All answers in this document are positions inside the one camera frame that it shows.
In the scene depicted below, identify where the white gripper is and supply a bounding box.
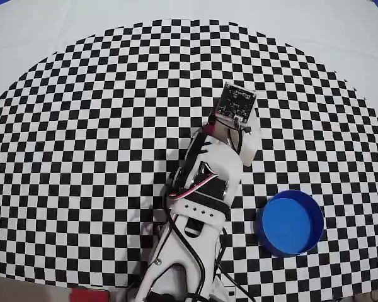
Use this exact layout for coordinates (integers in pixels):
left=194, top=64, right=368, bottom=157
left=207, top=109, right=262, bottom=167

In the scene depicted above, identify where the blue round box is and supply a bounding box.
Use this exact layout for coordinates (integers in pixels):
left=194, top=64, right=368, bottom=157
left=255, top=189, right=325, bottom=258

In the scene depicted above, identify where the black white checkered mat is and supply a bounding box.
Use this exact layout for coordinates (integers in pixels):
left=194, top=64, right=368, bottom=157
left=0, top=0, right=378, bottom=298

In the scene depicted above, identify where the red rectangular object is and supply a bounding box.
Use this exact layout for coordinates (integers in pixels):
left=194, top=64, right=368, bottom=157
left=71, top=288, right=111, bottom=302

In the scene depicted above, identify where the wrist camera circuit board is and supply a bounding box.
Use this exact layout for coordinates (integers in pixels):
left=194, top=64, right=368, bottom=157
left=215, top=82, right=258, bottom=125

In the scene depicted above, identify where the red white black servo wire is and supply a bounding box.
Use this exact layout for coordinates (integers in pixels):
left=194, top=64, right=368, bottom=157
left=165, top=169, right=220, bottom=201

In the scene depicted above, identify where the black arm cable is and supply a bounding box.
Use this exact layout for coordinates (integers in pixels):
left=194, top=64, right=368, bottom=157
left=168, top=213, right=209, bottom=302

